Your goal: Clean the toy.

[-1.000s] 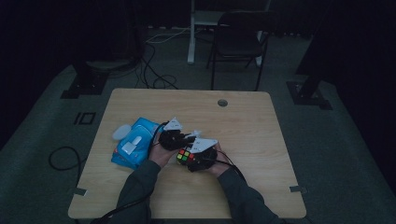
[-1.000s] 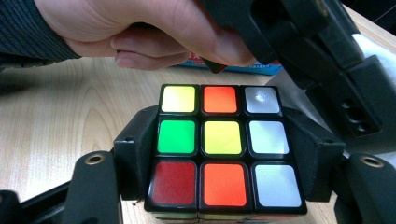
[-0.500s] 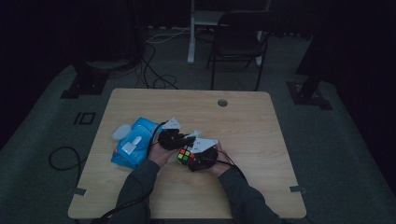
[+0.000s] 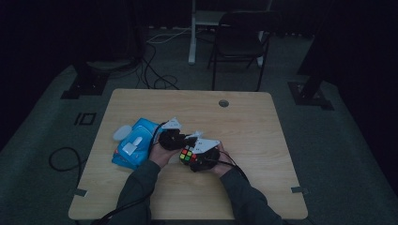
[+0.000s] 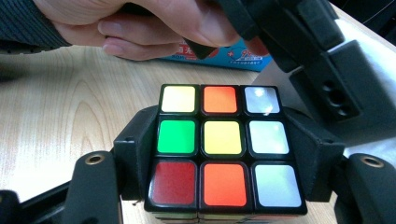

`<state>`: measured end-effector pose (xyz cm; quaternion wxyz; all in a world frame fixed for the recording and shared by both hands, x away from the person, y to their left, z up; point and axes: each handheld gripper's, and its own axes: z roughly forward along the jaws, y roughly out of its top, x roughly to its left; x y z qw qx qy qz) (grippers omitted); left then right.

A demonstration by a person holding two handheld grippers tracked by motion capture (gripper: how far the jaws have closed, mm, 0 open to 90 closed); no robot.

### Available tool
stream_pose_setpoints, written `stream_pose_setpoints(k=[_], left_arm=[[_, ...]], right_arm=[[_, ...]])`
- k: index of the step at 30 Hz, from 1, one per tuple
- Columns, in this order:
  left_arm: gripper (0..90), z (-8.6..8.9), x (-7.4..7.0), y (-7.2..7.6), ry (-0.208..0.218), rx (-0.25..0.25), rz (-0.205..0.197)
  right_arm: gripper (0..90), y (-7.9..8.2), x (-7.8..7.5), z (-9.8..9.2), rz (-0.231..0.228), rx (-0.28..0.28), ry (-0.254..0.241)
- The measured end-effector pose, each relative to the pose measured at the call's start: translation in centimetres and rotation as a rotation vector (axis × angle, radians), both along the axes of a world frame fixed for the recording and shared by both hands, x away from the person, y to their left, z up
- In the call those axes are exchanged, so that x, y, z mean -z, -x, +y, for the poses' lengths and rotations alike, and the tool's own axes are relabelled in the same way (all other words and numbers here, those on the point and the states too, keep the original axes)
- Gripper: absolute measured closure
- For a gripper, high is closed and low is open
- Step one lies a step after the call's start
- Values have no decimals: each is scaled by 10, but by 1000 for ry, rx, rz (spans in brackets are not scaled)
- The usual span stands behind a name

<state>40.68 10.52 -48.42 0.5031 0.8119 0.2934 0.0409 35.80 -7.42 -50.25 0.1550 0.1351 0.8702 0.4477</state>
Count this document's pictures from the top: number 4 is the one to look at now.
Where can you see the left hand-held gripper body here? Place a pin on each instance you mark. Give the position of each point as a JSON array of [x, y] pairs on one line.
[[170, 139]]

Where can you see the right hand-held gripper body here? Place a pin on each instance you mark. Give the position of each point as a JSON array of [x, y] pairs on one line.
[[206, 156]]

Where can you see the white wet wipe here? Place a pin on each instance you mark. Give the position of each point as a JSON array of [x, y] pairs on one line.
[[137, 141], [194, 135]]

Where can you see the multicoloured puzzle cube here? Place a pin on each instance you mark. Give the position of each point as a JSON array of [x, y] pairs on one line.
[[187, 155]]

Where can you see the blue wet wipes packet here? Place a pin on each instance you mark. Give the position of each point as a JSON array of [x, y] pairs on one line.
[[140, 153]]

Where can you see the person's right hand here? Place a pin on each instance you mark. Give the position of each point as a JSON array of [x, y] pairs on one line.
[[223, 165]]

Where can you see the person's left hand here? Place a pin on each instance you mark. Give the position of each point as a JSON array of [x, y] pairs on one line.
[[161, 157]]

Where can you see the white oval plastic lid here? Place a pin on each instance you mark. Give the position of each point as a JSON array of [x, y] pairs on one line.
[[121, 132]]

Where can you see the grey table grommet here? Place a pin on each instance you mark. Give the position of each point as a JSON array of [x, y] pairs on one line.
[[223, 103]]

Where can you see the black stand base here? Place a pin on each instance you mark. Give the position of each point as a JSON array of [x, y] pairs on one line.
[[86, 86], [308, 93]]

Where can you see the black folding chair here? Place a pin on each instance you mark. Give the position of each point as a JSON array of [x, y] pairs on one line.
[[241, 43]]

